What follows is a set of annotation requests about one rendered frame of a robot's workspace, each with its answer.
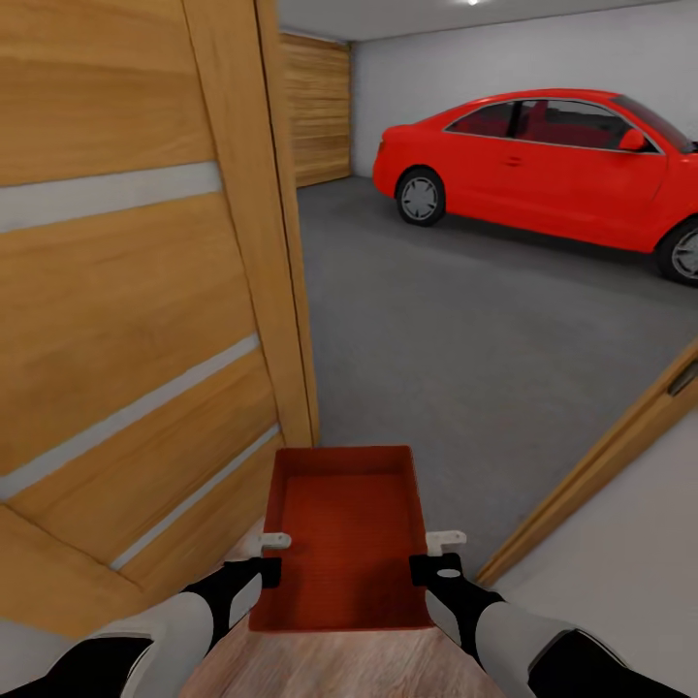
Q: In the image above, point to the garage door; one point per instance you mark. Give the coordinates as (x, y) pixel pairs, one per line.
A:
(317, 79)

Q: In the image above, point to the car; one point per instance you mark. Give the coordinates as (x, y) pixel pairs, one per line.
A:
(583, 164)

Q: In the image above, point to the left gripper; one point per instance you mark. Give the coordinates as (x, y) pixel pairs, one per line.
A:
(270, 568)

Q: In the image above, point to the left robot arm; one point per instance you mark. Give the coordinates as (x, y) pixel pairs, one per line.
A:
(154, 653)

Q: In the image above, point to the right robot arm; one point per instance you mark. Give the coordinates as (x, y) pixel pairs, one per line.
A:
(526, 655)

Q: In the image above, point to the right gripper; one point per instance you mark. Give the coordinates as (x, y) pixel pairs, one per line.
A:
(420, 565)

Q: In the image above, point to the storage box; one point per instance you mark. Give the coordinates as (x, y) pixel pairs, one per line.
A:
(354, 516)

